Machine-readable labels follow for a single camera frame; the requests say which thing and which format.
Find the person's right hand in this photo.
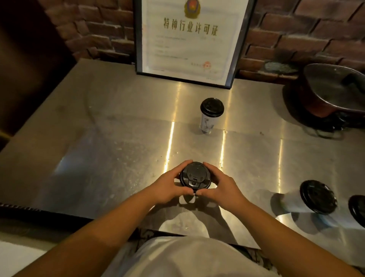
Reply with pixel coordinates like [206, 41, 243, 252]
[196, 162, 249, 212]

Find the person's left hand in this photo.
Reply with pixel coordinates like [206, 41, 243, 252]
[148, 159, 197, 205]

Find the paper cup with black lid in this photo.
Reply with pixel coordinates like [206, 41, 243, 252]
[179, 162, 212, 205]
[279, 180, 339, 215]
[348, 195, 365, 229]

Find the person's left forearm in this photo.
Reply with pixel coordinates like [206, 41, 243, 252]
[13, 186, 161, 277]

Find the person's right forearm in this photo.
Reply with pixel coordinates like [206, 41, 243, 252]
[228, 197, 363, 277]

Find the person's white shirt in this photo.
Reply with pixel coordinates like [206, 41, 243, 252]
[102, 235, 281, 277]

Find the printed paper cup, black lid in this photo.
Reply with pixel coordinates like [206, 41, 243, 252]
[199, 98, 225, 135]

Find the black burner stand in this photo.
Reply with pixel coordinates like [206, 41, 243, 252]
[301, 110, 365, 140]

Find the black framed certificate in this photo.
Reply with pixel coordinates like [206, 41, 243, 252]
[133, 0, 258, 90]

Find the metal pot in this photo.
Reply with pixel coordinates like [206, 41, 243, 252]
[296, 63, 365, 119]

